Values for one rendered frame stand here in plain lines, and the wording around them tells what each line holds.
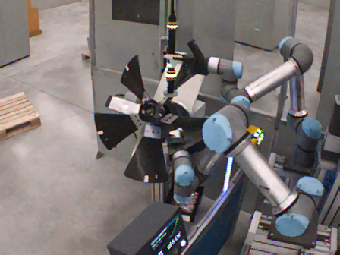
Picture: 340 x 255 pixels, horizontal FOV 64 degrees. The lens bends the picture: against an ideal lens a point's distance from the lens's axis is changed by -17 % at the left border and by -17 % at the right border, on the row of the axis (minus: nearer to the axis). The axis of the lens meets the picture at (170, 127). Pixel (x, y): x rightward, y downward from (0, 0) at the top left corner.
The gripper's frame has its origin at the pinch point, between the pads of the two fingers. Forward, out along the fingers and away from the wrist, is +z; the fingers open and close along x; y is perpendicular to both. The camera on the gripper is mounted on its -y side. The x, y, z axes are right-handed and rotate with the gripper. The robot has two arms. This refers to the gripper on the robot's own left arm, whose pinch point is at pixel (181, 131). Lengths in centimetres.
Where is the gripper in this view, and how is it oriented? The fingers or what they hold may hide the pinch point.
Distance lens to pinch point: 154.3
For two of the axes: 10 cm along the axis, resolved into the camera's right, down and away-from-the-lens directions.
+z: -0.8, -5.1, 8.6
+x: 0.9, 8.5, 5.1
